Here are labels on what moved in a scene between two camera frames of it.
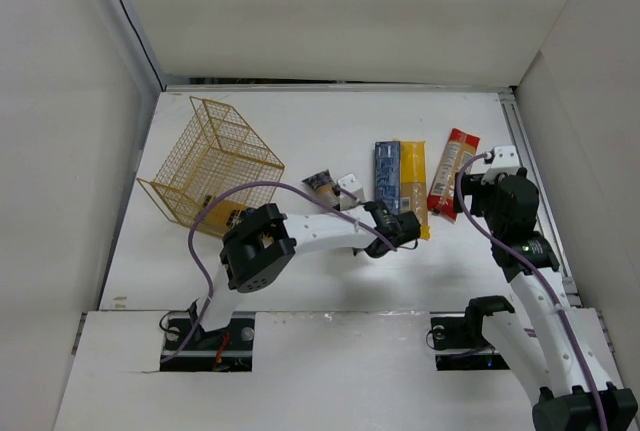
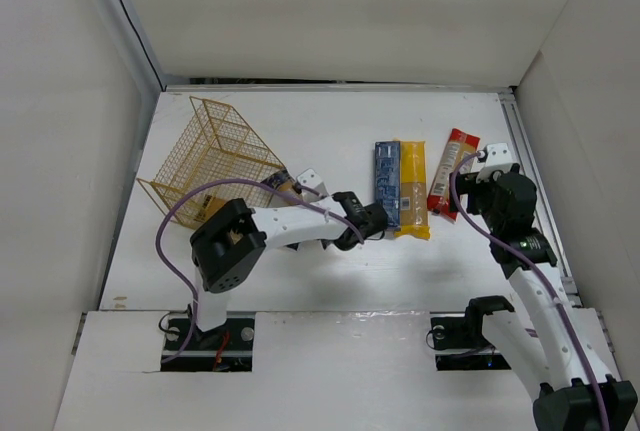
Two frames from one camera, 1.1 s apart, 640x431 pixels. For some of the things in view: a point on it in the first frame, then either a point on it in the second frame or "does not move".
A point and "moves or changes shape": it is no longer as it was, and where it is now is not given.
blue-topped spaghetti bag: [322, 183] moves or changes shape
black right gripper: [476, 186] does not move
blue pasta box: [387, 172] does not move
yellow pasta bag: [413, 183] does not move
